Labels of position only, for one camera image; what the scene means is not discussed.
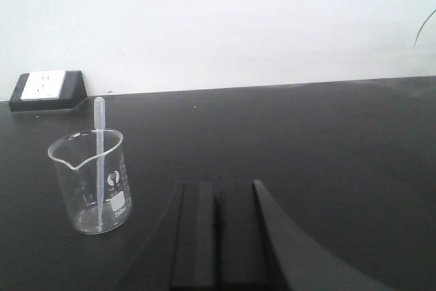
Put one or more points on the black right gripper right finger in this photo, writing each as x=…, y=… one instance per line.
x=262, y=248

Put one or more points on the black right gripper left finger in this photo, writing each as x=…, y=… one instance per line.
x=194, y=265

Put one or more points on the clear plastic transfer pipette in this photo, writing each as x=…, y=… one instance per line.
x=99, y=125

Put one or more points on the black bench power socket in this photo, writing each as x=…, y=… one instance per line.
x=48, y=90

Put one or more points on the clear glass beaker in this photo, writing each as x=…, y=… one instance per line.
x=74, y=158

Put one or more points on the thin green plant leaf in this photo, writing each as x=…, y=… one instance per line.
x=422, y=26

